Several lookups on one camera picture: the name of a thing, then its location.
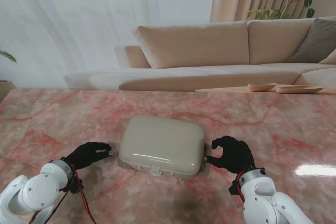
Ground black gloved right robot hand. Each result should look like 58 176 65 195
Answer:
204 135 257 175

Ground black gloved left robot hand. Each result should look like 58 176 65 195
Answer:
64 142 114 171

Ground beige hard-shell suitcase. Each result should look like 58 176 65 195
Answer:
119 115 211 179

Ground deep wooden bowl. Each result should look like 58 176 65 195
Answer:
247 82 278 92

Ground shallow wooden dish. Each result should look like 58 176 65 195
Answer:
275 85 325 94

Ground beige plant pot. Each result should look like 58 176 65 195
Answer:
0 80 17 103

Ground beige sectional sofa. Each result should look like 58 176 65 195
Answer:
63 16 336 91

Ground cream sofa cushion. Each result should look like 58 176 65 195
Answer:
319 49 336 65

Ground brown sofa cushion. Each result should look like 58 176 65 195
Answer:
286 18 336 64

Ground white sheer curtain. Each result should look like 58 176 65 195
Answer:
0 0 217 90

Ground red-black right arm cable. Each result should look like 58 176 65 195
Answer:
234 170 247 201

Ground red-black arm cable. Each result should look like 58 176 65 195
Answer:
234 170 247 201
70 165 97 224

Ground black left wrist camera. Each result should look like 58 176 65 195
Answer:
68 176 85 194

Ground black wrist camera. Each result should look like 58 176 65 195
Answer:
228 180 244 198
68 176 85 194

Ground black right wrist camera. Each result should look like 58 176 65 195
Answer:
228 180 244 198

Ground red-black left arm cable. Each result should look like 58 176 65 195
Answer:
70 165 97 224

